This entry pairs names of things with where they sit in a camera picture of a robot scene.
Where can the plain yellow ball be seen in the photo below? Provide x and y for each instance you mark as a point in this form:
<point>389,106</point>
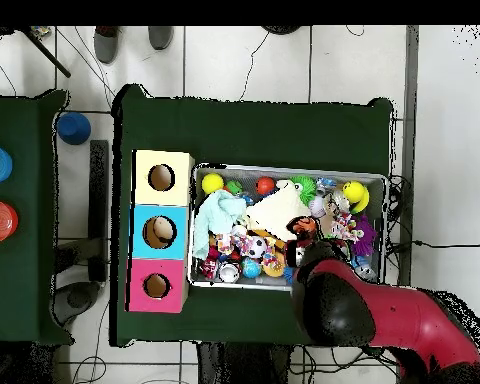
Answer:
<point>212,183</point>

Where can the black round base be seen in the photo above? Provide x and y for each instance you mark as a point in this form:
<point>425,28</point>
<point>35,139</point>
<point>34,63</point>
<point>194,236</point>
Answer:
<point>280,29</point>

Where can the person's foot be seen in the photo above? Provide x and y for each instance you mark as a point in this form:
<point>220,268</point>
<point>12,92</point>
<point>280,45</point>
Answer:
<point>106,44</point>
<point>160,36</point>

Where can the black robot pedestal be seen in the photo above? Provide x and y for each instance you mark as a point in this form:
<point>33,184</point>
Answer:
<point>244,368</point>

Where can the cream waffle cloth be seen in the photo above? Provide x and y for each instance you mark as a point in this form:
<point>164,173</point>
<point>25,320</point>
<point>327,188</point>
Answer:
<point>276,216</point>

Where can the wooden box with three holes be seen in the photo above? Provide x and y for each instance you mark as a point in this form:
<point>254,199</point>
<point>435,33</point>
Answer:
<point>160,234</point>

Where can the black tripod leg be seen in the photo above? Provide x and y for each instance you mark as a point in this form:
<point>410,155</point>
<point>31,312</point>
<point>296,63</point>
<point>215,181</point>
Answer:
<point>48,54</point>

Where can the red orange ball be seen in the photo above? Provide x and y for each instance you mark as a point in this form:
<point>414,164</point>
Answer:
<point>265,185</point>

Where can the purple spiky monster toy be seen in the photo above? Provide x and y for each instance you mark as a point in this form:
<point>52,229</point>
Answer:
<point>364,236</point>

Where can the red robot arm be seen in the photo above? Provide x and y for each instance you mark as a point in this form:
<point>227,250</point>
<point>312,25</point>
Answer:
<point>404,316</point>

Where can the yellow smiley ball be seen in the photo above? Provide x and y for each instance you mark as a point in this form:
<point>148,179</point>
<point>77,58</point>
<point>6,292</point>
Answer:
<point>354,192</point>

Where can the mint green cloth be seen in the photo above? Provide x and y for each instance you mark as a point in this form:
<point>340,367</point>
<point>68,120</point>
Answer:
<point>216,216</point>

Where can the dark green side table cloth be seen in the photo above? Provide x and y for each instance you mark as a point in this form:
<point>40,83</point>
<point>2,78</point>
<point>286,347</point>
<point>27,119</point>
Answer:
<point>20,280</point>

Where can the black upright panel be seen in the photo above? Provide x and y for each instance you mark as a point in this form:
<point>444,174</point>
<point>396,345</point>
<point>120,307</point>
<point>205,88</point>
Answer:
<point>98,208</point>

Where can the green furry toy with eyes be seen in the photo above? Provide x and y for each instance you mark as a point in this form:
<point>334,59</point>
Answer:
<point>306,188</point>

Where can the dark stand base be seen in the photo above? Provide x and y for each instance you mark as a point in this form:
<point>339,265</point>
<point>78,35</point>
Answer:
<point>78,298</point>

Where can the blue plastic cup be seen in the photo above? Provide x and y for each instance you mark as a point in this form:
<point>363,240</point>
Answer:
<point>74,128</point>

